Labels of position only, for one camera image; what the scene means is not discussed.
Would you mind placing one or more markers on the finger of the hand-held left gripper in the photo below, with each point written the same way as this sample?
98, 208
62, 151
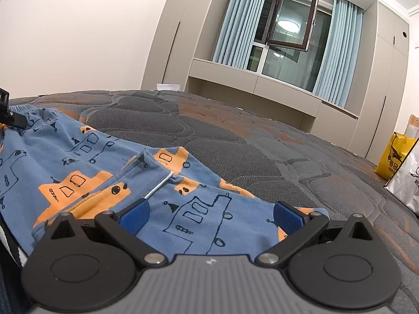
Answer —
11, 114

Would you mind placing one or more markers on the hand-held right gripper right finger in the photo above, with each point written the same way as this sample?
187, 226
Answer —
288, 217

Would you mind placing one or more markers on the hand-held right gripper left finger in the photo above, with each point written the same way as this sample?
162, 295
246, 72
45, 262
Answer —
136, 217

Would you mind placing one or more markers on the blue pants with orange print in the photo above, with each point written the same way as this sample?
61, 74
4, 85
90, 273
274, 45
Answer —
98, 157

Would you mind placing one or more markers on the grey and orange quilted mattress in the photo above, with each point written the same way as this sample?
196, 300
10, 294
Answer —
262, 144

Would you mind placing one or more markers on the yellow shopping bag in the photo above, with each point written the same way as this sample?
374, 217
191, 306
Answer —
392, 157

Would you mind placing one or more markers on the white shopping bag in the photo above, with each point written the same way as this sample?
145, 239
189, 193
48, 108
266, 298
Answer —
407, 186

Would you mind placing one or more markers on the small white box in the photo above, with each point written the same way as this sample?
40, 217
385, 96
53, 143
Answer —
167, 86

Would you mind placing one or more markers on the beige window cabinet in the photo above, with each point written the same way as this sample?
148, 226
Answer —
262, 85

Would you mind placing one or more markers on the person's leg in jeans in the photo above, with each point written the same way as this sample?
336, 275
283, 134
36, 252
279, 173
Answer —
9, 291

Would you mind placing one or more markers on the wooden padded headboard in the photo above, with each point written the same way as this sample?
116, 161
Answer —
413, 126

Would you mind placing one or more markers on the dark framed window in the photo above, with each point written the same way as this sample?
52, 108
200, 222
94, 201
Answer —
288, 62

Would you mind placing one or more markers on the beige wardrobe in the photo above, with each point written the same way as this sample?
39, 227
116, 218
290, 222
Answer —
379, 88
176, 32

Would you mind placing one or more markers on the light blue curtain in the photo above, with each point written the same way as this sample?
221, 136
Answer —
337, 52
240, 23

